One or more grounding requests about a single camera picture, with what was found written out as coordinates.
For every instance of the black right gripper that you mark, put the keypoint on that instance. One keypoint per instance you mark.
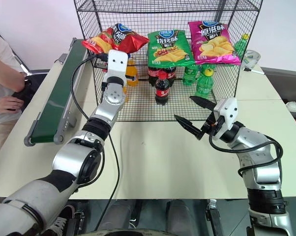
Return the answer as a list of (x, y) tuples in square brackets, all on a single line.
[(208, 126)]

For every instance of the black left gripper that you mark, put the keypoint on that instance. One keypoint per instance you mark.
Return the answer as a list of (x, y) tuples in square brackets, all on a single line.
[(104, 58)]

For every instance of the orange soda bottle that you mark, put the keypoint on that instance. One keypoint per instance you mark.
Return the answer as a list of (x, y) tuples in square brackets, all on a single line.
[(132, 70)]

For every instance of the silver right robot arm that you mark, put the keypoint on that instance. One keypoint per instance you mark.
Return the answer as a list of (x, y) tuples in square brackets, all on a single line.
[(266, 172)]

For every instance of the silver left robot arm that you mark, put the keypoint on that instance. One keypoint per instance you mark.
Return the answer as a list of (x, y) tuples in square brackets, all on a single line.
[(71, 155)]

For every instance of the person's bare forearm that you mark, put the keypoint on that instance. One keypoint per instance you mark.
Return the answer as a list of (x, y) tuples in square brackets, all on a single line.
[(11, 82)]

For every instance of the green conveyor belt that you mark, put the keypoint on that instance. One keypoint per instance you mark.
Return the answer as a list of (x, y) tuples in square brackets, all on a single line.
[(55, 98)]

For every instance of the person's hand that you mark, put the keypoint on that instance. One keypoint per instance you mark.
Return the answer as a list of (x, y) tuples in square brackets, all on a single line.
[(4, 104)]

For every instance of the cola bottle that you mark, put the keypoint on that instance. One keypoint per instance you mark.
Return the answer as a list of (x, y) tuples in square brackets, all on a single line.
[(171, 73), (153, 75), (162, 89)]

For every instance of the green soda bottle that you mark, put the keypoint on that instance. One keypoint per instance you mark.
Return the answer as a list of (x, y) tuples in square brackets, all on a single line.
[(204, 84), (241, 46), (189, 75)]

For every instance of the red chip bag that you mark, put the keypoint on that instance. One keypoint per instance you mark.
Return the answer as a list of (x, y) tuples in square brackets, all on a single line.
[(116, 39)]

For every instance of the green chip bag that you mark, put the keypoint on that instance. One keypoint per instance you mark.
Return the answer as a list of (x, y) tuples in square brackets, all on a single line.
[(168, 48)]

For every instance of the pink chip bag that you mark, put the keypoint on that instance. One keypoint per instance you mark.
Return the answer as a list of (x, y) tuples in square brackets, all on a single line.
[(212, 41)]

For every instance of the white marker pen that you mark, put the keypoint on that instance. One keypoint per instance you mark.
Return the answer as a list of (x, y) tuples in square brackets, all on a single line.
[(255, 71)]

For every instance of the black handheld controller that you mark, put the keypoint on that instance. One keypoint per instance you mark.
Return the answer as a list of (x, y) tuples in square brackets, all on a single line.
[(25, 94)]

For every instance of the black sneaker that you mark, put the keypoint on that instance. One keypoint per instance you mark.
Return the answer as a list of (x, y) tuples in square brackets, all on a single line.
[(62, 221)]

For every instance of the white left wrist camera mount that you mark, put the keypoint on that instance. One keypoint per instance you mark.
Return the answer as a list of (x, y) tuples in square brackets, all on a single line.
[(117, 61)]

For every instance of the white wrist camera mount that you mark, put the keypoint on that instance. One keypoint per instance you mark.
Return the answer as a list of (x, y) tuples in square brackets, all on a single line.
[(117, 61), (227, 108)]

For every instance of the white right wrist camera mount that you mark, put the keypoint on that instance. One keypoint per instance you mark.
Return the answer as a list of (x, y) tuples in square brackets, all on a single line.
[(227, 108)]

